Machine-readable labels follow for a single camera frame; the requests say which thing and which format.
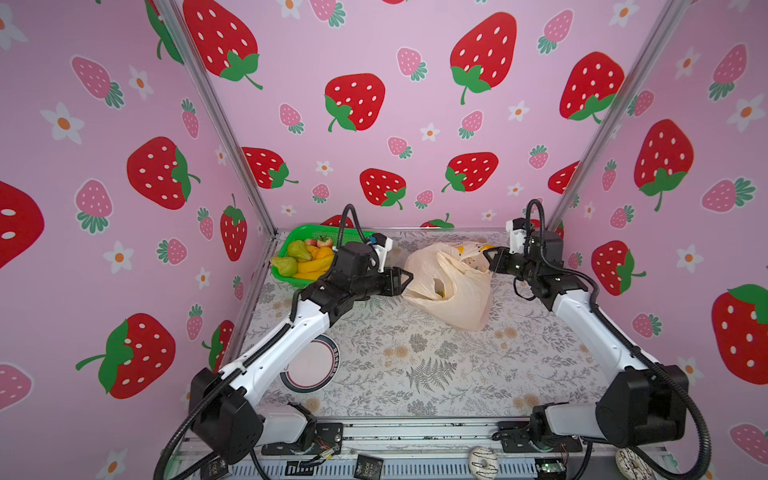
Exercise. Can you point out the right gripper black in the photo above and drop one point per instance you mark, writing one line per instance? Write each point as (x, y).
(497, 263)

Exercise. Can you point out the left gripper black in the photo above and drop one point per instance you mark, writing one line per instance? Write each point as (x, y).
(390, 287)

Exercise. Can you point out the banana print plastic bag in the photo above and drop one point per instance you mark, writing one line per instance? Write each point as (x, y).
(452, 282)

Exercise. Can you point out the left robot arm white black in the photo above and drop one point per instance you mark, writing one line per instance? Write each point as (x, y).
(223, 404)

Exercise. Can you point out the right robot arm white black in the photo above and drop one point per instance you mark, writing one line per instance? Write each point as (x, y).
(642, 404)

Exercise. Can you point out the yellow fake banana bunch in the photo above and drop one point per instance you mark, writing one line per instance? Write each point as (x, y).
(313, 270)

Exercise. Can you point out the green fake pear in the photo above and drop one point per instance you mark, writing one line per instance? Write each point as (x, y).
(298, 250)

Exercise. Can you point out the round white plate dark rim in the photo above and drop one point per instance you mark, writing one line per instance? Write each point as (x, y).
(314, 367)

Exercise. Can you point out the black square tag centre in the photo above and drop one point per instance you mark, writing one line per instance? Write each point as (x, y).
(368, 468)

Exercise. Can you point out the black square tag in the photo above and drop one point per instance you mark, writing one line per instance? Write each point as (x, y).
(368, 468)
(216, 469)

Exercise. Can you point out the white sprinkled donut centre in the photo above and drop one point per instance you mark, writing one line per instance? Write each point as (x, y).
(483, 463)

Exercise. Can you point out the white sprinkled donut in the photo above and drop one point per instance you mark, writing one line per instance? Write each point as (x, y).
(483, 463)
(630, 465)

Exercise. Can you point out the white sprinkled donut right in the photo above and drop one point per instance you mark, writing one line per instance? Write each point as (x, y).
(630, 465)

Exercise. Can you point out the black square tag left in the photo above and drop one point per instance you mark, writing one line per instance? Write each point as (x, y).
(216, 469)

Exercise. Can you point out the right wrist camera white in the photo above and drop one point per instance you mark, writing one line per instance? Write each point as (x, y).
(518, 233)

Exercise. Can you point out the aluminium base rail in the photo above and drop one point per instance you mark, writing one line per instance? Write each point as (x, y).
(431, 448)

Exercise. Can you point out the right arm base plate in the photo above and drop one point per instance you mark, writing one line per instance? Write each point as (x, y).
(519, 437)

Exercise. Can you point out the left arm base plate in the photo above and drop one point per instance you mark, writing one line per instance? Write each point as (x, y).
(316, 439)

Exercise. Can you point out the aluminium frame post right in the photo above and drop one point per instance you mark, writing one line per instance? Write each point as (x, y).
(659, 36)

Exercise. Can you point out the aluminium frame post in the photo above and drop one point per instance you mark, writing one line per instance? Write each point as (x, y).
(214, 43)
(659, 36)

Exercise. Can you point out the aluminium frame post left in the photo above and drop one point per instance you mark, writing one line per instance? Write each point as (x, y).
(214, 43)

